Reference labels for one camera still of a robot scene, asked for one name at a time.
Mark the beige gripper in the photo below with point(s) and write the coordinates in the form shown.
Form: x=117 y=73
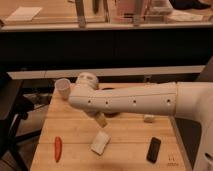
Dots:
x=99 y=118

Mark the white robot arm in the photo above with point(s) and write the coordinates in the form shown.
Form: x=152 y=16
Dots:
x=187 y=100

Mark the green ceramic bowl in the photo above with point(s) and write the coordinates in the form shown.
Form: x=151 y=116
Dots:
x=110 y=114

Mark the red pepper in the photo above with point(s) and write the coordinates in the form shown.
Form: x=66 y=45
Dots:
x=58 y=148

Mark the white sponge block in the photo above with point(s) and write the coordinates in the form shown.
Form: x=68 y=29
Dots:
x=99 y=142

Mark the white tube bottle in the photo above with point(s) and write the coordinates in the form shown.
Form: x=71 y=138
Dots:
x=148 y=118

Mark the white paper cup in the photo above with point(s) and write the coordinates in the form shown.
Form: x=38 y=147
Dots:
x=63 y=87

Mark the black smartphone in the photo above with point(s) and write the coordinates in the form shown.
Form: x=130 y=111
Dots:
x=153 y=150

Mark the black office chair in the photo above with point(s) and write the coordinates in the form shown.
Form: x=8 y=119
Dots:
x=14 y=107

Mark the white papers top right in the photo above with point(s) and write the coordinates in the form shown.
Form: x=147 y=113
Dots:
x=180 y=16

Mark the white paper sheet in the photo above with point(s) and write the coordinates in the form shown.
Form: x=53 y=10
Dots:
x=24 y=14

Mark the metal post left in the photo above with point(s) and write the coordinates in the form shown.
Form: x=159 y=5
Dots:
x=80 y=13

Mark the metal post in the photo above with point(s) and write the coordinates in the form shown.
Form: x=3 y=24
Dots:
x=80 y=13
x=137 y=12

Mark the metal post right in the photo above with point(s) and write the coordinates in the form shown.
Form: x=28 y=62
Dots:
x=137 y=12

